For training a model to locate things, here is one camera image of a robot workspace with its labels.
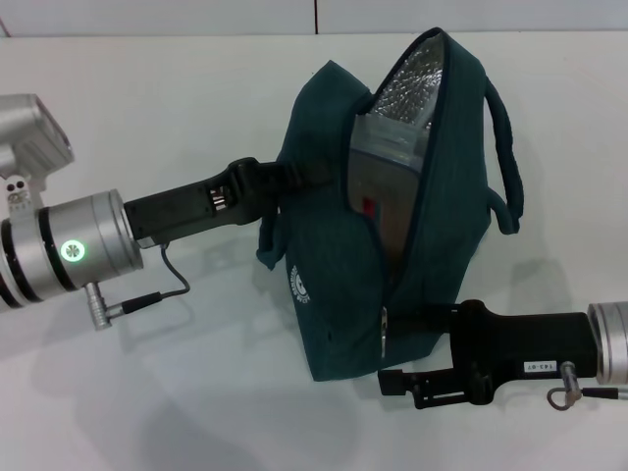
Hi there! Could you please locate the dark teal insulated lunch bag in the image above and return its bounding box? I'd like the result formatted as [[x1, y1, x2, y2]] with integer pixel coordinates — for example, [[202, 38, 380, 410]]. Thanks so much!
[[254, 27, 521, 384]]

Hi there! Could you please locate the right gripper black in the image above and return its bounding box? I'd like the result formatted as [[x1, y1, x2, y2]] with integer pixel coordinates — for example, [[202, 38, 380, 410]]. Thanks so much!
[[377, 298, 602, 411]]

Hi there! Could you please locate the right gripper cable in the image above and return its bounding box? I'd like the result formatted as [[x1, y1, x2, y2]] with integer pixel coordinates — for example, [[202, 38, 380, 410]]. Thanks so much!
[[546, 361, 628, 409]]

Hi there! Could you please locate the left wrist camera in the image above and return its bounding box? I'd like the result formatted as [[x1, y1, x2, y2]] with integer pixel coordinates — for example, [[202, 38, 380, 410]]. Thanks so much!
[[0, 93, 76, 217]]

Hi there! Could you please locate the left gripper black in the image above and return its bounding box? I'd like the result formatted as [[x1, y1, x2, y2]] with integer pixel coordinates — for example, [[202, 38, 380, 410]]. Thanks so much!
[[123, 156, 337, 250]]

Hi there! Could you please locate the clear food container blue seal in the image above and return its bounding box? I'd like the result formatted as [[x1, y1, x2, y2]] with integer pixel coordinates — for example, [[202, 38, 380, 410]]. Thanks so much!
[[345, 115, 436, 261]]

